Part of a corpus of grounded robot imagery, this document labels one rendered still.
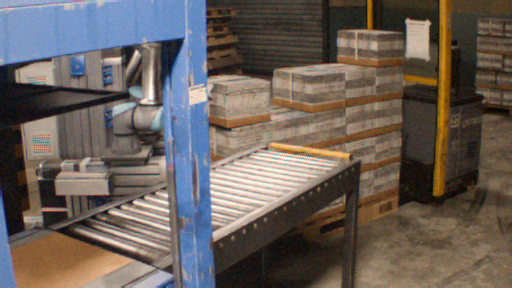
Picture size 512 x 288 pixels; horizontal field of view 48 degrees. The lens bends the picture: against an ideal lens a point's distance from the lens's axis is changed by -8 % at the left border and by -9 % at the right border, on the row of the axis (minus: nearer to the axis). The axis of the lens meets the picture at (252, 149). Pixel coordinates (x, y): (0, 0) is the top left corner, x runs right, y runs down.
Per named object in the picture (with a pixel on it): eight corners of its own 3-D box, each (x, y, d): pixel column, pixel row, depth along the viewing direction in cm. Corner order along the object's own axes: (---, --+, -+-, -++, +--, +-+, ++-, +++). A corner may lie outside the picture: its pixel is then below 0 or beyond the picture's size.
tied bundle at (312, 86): (271, 105, 394) (271, 69, 389) (306, 99, 411) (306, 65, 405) (311, 113, 365) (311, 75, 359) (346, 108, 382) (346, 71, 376)
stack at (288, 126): (201, 248, 381) (195, 117, 360) (334, 206, 450) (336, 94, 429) (238, 268, 351) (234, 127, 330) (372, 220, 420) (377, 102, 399)
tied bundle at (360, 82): (305, 99, 411) (305, 65, 405) (335, 95, 429) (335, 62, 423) (346, 108, 382) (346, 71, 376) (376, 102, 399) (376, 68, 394)
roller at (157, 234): (102, 223, 218) (101, 210, 217) (203, 253, 192) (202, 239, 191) (93, 227, 214) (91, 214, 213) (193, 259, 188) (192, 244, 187)
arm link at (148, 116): (141, 129, 293) (142, 16, 285) (169, 130, 289) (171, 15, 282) (131, 132, 281) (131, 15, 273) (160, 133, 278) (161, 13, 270)
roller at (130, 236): (90, 228, 213) (88, 215, 211) (190, 260, 187) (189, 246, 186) (80, 232, 209) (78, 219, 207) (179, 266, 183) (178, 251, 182)
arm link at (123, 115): (119, 128, 296) (118, 100, 293) (144, 128, 293) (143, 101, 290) (109, 133, 285) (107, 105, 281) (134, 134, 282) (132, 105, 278)
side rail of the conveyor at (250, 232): (350, 183, 283) (351, 158, 280) (360, 184, 280) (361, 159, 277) (153, 299, 176) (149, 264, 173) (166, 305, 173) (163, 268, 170)
